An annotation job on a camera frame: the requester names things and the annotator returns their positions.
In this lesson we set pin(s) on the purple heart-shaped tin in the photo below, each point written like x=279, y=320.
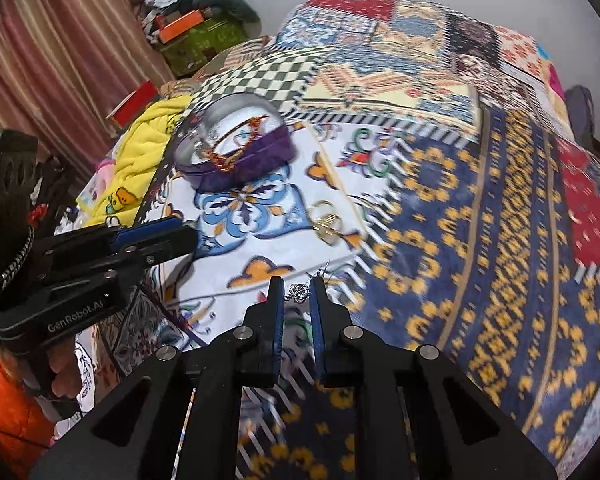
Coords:
x=260, y=160

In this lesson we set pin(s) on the red white box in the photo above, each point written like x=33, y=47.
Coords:
x=135, y=101

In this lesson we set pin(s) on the dark blue bag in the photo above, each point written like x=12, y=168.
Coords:
x=582, y=110

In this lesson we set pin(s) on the yellow blanket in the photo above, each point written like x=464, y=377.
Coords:
x=140, y=160

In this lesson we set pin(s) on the patchwork printed blanket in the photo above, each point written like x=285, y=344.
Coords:
x=455, y=185

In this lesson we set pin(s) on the grey cloth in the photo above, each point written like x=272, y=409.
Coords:
x=230, y=4

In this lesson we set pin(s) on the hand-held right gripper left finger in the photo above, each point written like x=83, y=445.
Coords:
x=277, y=320

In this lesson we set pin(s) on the person's left hand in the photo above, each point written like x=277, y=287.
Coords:
x=67, y=370

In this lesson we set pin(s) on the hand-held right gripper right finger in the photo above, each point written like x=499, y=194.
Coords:
x=320, y=320

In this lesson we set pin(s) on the striped brown curtain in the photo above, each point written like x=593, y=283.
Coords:
x=65, y=45

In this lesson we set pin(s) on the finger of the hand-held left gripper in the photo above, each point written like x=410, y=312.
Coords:
x=165, y=247
x=145, y=229

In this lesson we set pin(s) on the orange box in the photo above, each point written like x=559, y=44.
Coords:
x=180, y=26

